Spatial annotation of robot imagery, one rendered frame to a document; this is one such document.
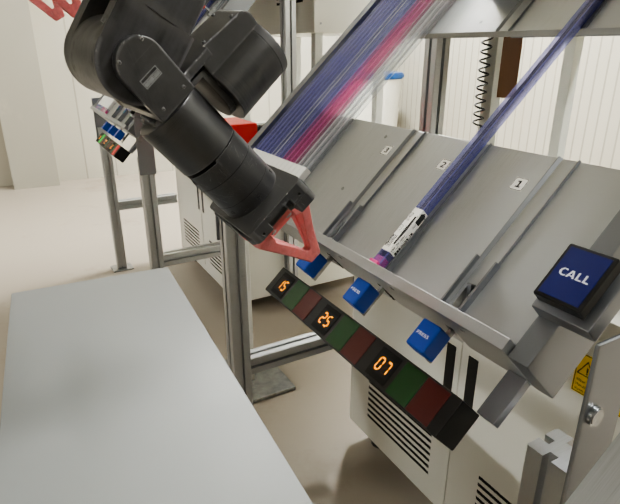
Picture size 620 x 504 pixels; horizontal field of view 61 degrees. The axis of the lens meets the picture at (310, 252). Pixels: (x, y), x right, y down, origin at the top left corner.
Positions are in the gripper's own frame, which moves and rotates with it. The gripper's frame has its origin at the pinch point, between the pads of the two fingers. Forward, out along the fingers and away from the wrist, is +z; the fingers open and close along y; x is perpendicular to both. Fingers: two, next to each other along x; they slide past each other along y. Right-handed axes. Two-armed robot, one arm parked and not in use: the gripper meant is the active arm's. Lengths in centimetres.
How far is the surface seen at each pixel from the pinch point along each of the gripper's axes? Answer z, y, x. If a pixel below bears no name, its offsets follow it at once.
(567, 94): 60, 46, -80
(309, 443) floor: 76, 53, 29
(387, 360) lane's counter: 10.5, -7.5, 3.1
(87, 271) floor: 52, 200, 54
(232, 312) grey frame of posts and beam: 30, 49, 14
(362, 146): 8.7, 20.0, -18.6
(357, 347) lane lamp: 10.4, -3.2, 4.0
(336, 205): 9.0, 15.4, -8.9
